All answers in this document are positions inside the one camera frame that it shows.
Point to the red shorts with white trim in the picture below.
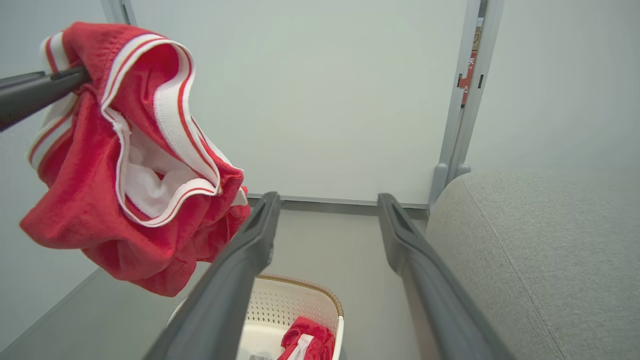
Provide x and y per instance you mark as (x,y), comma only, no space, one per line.
(90,200)

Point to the red jersey garment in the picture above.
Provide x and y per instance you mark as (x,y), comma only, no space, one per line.
(315,337)

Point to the red wall sign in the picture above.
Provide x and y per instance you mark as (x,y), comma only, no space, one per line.
(470,70)

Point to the grey fabric sofa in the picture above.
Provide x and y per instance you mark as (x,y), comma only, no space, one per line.
(540,270)

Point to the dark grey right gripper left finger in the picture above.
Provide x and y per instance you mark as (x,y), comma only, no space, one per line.
(225,290)

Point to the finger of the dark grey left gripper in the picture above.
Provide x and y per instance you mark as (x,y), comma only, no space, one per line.
(20,80)
(35,97)

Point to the grey partition bottom rail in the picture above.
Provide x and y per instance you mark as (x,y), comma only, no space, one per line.
(350,204)

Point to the grey partition post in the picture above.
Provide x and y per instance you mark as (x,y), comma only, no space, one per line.
(465,125)

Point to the cream perforated laundry basket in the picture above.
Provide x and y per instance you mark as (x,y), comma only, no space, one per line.
(300,305)

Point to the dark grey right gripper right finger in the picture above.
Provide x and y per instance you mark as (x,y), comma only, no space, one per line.
(430,290)

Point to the grey partition foot with caster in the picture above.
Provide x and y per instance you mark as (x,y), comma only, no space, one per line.
(117,10)

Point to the paper label sticker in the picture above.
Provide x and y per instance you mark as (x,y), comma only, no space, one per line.
(261,357)

